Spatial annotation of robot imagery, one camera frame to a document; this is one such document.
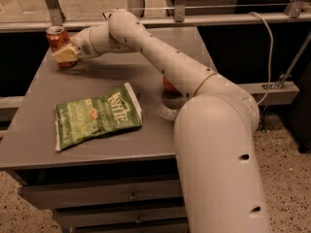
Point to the bottom grey drawer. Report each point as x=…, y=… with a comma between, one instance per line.
x=170, y=226

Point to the grey drawer cabinet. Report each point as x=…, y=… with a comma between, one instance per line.
x=120, y=182

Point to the grey metal railing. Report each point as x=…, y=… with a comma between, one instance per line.
x=75, y=15

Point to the red coke can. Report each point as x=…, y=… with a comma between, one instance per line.
x=57, y=37

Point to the middle grey drawer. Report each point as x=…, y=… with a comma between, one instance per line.
x=84, y=219

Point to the top grey drawer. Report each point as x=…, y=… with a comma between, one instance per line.
x=71, y=195

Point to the red apple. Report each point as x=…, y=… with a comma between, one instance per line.
x=169, y=86

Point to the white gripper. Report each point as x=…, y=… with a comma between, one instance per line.
x=82, y=44

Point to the grey drawer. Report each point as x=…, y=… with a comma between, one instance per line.
x=170, y=226
x=71, y=195
x=84, y=219

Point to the green kettle chips bag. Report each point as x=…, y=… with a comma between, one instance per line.
x=81, y=120

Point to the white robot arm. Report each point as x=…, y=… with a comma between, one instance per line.
x=213, y=131

